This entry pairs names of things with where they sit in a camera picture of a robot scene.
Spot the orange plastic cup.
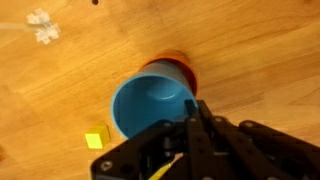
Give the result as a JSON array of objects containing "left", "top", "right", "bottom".
[{"left": 139, "top": 49, "right": 200, "bottom": 95}]

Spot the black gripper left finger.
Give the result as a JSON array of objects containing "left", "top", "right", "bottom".
[{"left": 90, "top": 115, "right": 188, "bottom": 180}]

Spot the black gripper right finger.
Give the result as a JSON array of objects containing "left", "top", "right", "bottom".
[{"left": 184, "top": 99, "right": 320, "bottom": 180}]

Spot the yellow cube block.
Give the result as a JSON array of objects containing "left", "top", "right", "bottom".
[{"left": 84, "top": 124, "right": 112, "bottom": 150}]

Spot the blue plastic cup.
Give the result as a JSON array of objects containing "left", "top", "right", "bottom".
[{"left": 110, "top": 59, "right": 200, "bottom": 141}]

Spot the white tape cross marker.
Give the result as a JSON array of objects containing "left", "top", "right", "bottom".
[{"left": 0, "top": 7, "right": 62, "bottom": 45}]

